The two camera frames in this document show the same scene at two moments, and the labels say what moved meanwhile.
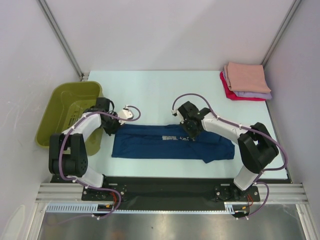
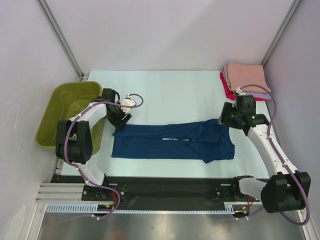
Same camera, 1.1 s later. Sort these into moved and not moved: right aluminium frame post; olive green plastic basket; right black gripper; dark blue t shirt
Moved: right black gripper
Not moved: right aluminium frame post; dark blue t shirt; olive green plastic basket
